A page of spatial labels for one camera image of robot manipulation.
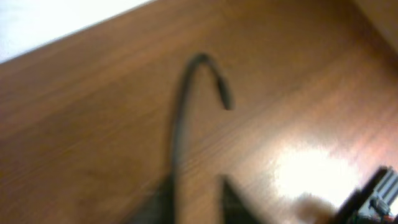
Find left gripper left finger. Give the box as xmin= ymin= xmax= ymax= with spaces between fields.
xmin=124 ymin=175 xmax=174 ymax=224

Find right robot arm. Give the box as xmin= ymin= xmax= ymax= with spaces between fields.
xmin=332 ymin=166 xmax=397 ymax=224

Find black cable silver plug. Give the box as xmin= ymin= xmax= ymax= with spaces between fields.
xmin=170 ymin=52 xmax=234 ymax=184

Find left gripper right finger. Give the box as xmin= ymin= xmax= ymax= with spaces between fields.
xmin=220 ymin=175 xmax=261 ymax=224

